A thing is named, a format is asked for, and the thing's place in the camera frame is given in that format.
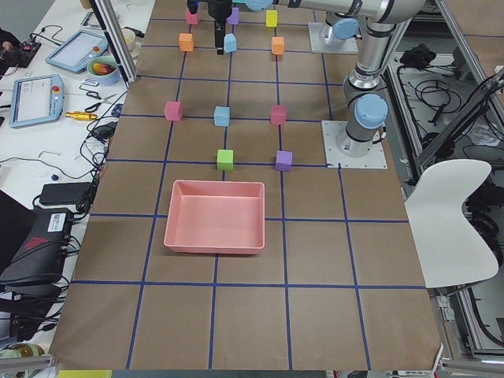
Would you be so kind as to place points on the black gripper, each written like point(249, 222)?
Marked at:
point(219, 10)

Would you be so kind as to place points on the light blue foam block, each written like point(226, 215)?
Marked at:
point(222, 116)
point(230, 43)

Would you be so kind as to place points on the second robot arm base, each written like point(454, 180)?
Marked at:
point(336, 35)

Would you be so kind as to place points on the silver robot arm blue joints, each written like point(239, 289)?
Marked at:
point(385, 23)

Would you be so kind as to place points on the purple foam block far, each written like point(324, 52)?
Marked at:
point(233, 19)

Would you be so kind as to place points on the purple foam block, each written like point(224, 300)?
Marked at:
point(284, 161)
point(233, 19)

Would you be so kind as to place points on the pink foam block far left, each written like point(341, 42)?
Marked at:
point(191, 18)

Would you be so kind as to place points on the orange foam block left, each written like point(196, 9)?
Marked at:
point(186, 42)

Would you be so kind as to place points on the orange foam block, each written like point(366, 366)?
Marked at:
point(186, 42)
point(277, 45)

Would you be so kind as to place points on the yellow foam block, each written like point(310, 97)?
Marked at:
point(271, 18)

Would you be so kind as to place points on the orange foam block right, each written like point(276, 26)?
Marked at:
point(277, 45)

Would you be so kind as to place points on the white mug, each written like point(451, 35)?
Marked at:
point(131, 42)

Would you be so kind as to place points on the pink foam block mid left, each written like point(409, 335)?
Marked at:
point(173, 111)

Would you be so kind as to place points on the pink foam block mid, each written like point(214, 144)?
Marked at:
point(173, 111)
point(278, 115)

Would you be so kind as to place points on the pink foam block mid right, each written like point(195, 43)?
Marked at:
point(278, 115)

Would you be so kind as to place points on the bowl with fruit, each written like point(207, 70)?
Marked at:
point(104, 70)

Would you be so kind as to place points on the green foam block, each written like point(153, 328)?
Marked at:
point(225, 160)

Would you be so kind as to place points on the black scissors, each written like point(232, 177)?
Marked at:
point(99, 100)

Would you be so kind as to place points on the teach pendant far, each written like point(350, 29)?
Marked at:
point(77, 52)

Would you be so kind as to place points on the teach pendant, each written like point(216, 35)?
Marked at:
point(36, 100)
point(77, 52)

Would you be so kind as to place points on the purple foam block near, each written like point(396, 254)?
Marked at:
point(284, 161)

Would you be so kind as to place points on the gold metal cylinder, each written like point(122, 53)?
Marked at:
point(81, 116)

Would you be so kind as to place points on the pink plastic tray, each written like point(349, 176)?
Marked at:
point(216, 217)

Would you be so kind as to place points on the teach pendant near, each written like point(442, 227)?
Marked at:
point(36, 100)

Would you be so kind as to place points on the black power adapter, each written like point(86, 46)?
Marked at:
point(64, 193)

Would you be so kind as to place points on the white chair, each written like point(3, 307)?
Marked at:
point(450, 250)

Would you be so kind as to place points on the aluminium frame post left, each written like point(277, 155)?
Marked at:
point(107, 19)

